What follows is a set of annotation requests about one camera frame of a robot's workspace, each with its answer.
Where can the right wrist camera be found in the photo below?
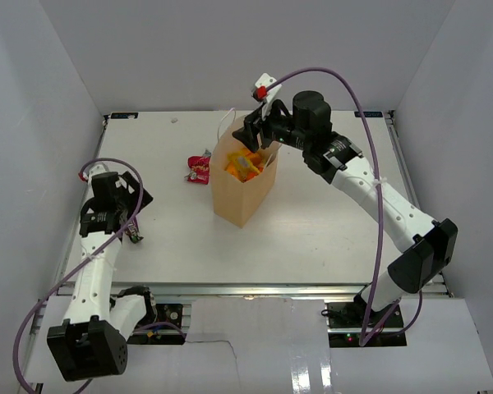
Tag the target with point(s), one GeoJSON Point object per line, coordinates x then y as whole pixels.
{"type": "Point", "coordinates": [265, 93]}

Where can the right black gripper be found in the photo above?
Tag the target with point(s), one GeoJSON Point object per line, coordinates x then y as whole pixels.
{"type": "Point", "coordinates": [255, 122]}

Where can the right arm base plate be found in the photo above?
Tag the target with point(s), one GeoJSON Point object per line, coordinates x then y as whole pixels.
{"type": "Point", "coordinates": [344, 322]}

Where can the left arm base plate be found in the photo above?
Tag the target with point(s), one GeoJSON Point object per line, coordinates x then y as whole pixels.
{"type": "Point", "coordinates": [165, 329]}

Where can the aluminium front rail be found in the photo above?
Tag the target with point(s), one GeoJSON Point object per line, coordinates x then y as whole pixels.
{"type": "Point", "coordinates": [246, 290]}

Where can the red candy packet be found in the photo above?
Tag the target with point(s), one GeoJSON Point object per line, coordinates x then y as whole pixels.
{"type": "Point", "coordinates": [199, 168]}

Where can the brown paper bag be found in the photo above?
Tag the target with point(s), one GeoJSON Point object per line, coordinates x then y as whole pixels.
{"type": "Point", "coordinates": [234, 200]}

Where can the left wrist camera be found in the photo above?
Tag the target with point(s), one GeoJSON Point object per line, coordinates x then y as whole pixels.
{"type": "Point", "coordinates": [94, 170]}

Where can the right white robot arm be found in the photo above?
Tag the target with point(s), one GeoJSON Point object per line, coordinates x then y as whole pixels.
{"type": "Point", "coordinates": [425, 245]}

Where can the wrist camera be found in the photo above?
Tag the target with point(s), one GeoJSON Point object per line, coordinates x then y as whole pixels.
{"type": "Point", "coordinates": [94, 170]}
{"type": "Point", "coordinates": [265, 93]}

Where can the blue table label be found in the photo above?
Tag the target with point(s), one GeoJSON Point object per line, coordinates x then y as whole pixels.
{"type": "Point", "coordinates": [124, 115]}
{"type": "Point", "coordinates": [369, 114]}

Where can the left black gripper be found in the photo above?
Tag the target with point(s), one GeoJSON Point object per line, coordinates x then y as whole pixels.
{"type": "Point", "coordinates": [134, 197]}

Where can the purple M&M's packet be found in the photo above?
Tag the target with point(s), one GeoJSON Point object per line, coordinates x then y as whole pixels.
{"type": "Point", "coordinates": [132, 230]}

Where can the left blue table label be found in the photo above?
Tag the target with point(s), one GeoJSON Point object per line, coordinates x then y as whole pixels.
{"type": "Point", "coordinates": [124, 115]}

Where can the large orange gummy bag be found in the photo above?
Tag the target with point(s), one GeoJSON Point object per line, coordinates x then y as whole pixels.
{"type": "Point", "coordinates": [245, 165]}

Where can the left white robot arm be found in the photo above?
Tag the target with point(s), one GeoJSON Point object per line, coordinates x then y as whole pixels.
{"type": "Point", "coordinates": [91, 342]}

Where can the right blue table label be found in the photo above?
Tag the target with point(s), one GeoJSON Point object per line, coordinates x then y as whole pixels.
{"type": "Point", "coordinates": [369, 114]}

